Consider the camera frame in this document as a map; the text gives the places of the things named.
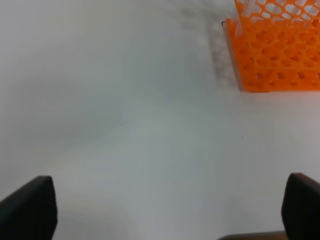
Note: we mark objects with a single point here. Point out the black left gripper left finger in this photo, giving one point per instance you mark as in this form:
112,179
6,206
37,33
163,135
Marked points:
31,212

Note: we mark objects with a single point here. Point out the orange test tube rack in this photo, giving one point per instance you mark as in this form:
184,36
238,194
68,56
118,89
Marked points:
275,45

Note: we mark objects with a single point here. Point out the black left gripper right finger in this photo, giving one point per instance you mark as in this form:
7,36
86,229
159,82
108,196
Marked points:
300,209

